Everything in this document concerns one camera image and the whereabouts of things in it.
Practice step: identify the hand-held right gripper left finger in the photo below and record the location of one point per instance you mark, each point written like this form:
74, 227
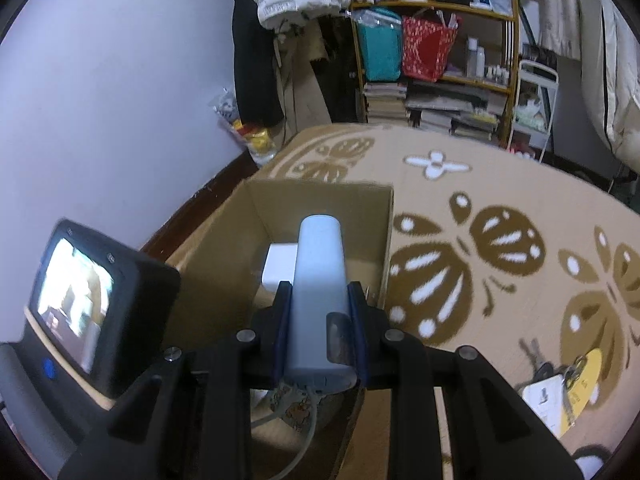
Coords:
280, 340

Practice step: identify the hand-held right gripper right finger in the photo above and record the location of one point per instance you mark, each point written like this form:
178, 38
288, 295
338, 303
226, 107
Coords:
361, 340

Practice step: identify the light blue power bank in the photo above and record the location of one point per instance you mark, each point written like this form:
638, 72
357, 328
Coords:
320, 285

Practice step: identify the white charger adapter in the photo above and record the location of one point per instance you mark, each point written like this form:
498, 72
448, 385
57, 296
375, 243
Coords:
280, 265

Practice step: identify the cardboard box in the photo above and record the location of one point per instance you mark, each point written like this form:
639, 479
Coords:
225, 260

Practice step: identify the bunch of keys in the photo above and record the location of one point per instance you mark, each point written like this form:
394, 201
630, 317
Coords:
542, 372

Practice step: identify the white device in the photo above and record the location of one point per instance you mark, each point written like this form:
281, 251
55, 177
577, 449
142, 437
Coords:
542, 405

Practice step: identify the oval pocket mirror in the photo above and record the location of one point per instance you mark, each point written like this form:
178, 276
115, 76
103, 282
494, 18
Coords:
600, 360

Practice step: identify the beige butterfly patterned blanket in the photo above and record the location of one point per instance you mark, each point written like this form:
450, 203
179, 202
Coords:
450, 200

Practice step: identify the plastic bag of snacks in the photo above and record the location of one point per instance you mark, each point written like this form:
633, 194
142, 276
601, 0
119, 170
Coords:
255, 140

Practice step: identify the stack of books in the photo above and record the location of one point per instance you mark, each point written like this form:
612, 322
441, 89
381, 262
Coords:
385, 105

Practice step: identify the beige garment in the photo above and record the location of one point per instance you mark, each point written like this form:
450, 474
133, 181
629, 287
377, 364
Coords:
305, 105

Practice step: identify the black coat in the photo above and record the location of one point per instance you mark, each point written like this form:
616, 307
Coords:
255, 80

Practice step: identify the pink items in cart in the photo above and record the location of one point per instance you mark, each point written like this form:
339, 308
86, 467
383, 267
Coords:
520, 151

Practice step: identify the dark garment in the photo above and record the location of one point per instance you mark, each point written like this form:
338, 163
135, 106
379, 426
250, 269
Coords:
345, 90

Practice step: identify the pile of books and magazines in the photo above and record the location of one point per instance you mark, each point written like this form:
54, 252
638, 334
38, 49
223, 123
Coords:
450, 105

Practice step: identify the pale bundle in cart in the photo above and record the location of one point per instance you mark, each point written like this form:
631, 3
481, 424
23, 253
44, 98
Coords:
530, 115

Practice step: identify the teal bag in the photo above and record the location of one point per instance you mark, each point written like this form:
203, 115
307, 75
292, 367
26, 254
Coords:
380, 55

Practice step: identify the red patterned gift bag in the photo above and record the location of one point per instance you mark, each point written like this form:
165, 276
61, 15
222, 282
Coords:
425, 50

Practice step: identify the row of small bottles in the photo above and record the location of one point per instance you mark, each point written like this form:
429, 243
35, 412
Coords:
497, 75

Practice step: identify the white cosmetic bottle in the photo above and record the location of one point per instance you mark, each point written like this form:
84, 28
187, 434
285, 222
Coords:
481, 62
473, 57

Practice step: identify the clear plastic packet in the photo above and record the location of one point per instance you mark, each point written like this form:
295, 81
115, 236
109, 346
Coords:
375, 19

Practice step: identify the white trolley cart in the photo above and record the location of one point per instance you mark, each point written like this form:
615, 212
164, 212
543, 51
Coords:
537, 67

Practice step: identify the wooden shelf unit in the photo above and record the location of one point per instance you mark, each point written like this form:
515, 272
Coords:
480, 9

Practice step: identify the white padded quilt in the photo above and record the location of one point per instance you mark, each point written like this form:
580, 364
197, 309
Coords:
620, 60

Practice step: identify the floral white curtain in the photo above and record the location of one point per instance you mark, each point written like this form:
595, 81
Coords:
555, 10

